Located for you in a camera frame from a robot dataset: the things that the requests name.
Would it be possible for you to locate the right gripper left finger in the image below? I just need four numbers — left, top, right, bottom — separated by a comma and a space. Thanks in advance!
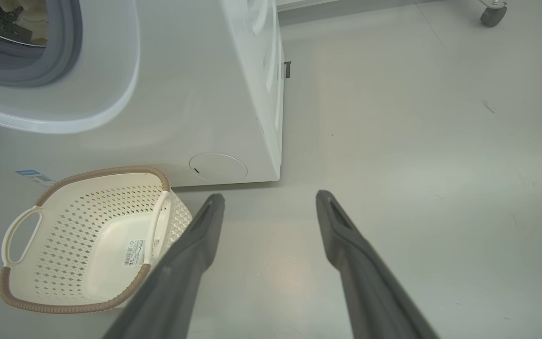
104, 193, 226, 339

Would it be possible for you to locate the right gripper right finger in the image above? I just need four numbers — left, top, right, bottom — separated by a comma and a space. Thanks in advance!
316, 190, 441, 339

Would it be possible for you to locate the white front-load washing machine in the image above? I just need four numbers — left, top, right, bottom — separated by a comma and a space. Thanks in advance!
0, 0, 285, 188

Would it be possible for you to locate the grey rubber washing machine seal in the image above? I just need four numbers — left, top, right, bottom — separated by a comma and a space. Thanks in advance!
0, 0, 82, 88

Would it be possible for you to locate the white barcode basket sticker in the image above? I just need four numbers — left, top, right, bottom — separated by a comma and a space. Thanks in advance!
123, 239, 147, 267

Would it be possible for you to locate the round white filter cover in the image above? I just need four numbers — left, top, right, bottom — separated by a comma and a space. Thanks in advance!
189, 153, 248, 181

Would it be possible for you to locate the cream perforated laundry basket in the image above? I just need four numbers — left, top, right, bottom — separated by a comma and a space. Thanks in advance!
0, 166, 193, 315

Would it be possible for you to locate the blue energy label sticker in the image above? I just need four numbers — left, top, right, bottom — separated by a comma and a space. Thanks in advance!
16, 169, 57, 186

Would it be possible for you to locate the grey metal leg with caster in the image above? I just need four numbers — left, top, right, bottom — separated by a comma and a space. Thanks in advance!
478, 0, 508, 27

